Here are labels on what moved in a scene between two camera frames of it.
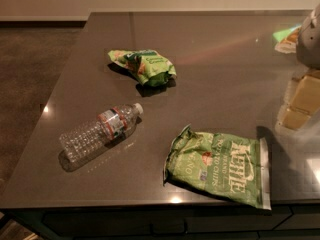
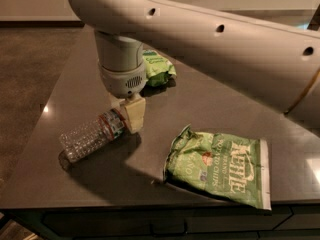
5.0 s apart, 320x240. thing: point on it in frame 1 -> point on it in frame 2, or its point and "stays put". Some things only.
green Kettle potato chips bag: x=230 y=166 stays put
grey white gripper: x=309 y=41 -> x=122 y=83
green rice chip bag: x=148 y=66 stays put
